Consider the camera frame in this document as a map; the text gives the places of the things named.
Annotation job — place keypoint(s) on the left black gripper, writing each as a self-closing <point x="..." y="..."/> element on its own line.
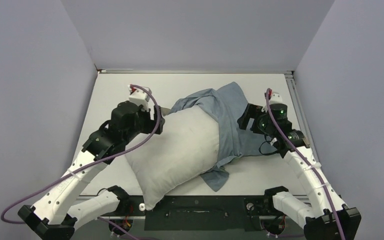
<point x="150" y="124"/>

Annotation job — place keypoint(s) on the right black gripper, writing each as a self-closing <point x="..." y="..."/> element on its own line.
<point x="252" y="111"/>

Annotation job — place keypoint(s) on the patchwork green beige pillowcase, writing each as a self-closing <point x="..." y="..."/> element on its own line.
<point x="226" y="105"/>

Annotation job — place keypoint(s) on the white pillow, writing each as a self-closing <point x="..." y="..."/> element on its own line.
<point x="187" y="147"/>

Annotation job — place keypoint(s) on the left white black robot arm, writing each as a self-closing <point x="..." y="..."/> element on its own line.
<point x="55" y="216"/>

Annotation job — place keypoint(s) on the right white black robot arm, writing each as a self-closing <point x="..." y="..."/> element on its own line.
<point x="327" y="216"/>

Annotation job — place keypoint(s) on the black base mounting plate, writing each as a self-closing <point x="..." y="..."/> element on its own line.
<point x="201" y="213"/>

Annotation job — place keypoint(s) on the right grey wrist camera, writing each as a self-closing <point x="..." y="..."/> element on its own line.
<point x="274" y="98"/>

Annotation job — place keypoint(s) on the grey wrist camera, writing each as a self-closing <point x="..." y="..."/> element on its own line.
<point x="139" y="97"/>
<point x="274" y="98"/>

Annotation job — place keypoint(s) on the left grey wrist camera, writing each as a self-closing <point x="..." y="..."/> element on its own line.
<point x="139" y="97"/>

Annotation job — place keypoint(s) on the aluminium frame rail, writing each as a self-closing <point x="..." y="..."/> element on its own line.
<point x="248" y="175"/>

